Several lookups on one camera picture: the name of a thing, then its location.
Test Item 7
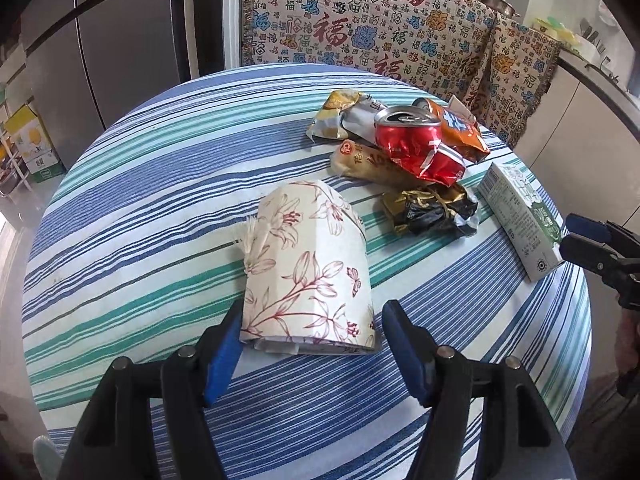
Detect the person's right hand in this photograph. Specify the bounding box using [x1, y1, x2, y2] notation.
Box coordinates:
[615, 309, 639, 375]

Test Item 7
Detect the grey refrigerator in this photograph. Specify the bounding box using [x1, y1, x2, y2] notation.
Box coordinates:
[21, 0, 190, 168]

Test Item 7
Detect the beige bread wrapper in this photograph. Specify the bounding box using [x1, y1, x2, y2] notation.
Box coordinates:
[331, 140, 428, 190]

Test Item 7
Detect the yellow cardboard box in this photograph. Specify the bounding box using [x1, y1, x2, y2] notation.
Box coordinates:
[3, 104, 65, 183]

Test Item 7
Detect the orange snack bag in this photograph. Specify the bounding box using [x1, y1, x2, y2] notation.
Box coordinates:
[412, 96, 490, 162]

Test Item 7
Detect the steel pot with lid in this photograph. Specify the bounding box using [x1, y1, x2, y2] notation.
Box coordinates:
[478, 0, 521, 18]

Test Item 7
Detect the green white milk carton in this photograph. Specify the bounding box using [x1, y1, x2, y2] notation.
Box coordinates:
[478, 162, 563, 282]

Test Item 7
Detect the gold black foil bag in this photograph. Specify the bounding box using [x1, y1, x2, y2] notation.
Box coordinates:
[382, 183, 480, 236]

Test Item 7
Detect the knife block with utensils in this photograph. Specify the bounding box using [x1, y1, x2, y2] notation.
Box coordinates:
[579, 18, 617, 64]

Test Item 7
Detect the crushed red soda can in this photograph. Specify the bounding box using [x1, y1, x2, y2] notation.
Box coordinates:
[373, 106, 465, 186]

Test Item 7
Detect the blue striped tablecloth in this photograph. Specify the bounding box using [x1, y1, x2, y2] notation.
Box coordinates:
[22, 64, 591, 479]

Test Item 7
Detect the patterned fu character blanket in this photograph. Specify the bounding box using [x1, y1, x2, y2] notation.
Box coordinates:
[241, 0, 560, 148]

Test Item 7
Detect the yellow white snack wrapper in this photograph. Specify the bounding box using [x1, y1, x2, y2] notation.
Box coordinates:
[306, 89, 387, 144]

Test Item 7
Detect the yellow green container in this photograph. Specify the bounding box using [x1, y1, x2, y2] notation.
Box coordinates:
[532, 18, 580, 50]

